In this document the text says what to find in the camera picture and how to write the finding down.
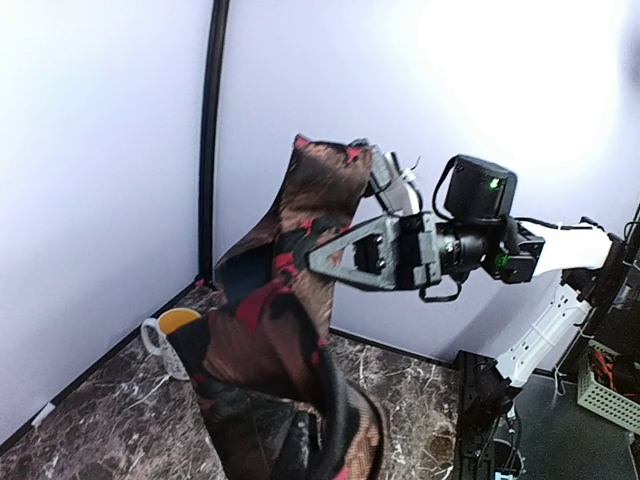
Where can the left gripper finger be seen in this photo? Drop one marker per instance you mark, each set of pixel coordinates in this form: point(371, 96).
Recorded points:
point(315, 445)

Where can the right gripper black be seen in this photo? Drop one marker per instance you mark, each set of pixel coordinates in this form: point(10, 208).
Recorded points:
point(417, 253)

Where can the brown red patterned tie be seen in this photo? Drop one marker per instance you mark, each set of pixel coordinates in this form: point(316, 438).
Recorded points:
point(251, 360)

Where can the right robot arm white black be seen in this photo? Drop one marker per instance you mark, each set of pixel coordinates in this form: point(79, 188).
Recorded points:
point(587, 260)

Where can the white mug yellow inside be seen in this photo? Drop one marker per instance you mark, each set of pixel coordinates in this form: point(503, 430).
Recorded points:
point(154, 335)

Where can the green perforated basket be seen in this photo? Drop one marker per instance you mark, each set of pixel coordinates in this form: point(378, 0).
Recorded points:
point(597, 392)

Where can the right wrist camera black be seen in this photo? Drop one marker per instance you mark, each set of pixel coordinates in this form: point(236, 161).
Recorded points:
point(479, 192)

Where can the right black frame post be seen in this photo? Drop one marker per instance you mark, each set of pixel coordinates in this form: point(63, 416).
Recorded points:
point(208, 135)

